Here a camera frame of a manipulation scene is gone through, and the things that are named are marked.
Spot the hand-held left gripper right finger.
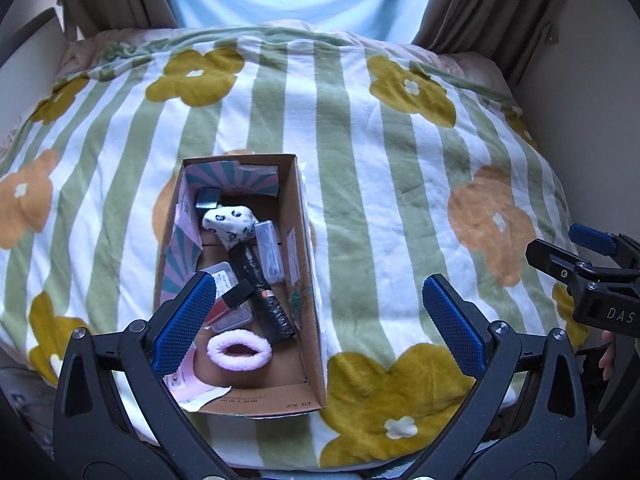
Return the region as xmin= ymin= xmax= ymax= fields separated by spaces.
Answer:
xmin=407 ymin=273 xmax=593 ymax=480

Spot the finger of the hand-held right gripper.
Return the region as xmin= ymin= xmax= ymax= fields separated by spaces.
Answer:
xmin=525 ymin=237 xmax=601 ymax=292
xmin=568 ymin=223 xmax=640 ymax=271

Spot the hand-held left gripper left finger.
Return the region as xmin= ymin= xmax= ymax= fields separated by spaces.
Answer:
xmin=52 ymin=271 xmax=236 ymax=480

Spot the pink fuzzy scrunchie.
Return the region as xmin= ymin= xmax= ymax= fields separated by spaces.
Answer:
xmin=206 ymin=329 xmax=273 ymax=373

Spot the red lip gloss tube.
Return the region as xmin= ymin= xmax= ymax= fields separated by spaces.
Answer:
xmin=202 ymin=280 xmax=256 ymax=331

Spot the black plastic bag roll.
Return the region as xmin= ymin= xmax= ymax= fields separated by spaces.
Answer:
xmin=229 ymin=245 xmax=296 ymax=343

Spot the printed cardboard box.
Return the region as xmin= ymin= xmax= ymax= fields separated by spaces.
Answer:
xmin=152 ymin=152 xmax=328 ymax=418

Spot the white panda print sock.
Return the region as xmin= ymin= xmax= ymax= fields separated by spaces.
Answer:
xmin=201 ymin=204 xmax=258 ymax=251

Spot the clear plastic case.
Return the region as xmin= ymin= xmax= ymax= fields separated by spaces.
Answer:
xmin=254 ymin=220 xmax=287 ymax=283

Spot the small black box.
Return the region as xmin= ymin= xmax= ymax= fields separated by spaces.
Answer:
xmin=195 ymin=186 xmax=224 ymax=211

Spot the person's right hand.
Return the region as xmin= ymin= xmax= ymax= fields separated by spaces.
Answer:
xmin=600 ymin=330 xmax=617 ymax=382

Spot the clear flat plastic box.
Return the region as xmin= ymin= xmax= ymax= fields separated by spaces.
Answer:
xmin=209 ymin=262 xmax=252 ymax=332

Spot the striped floral blanket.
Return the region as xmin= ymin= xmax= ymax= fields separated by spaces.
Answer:
xmin=0 ymin=22 xmax=591 ymax=471

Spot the white bed frame panel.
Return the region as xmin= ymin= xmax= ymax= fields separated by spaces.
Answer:
xmin=0 ymin=7 xmax=68 ymax=131

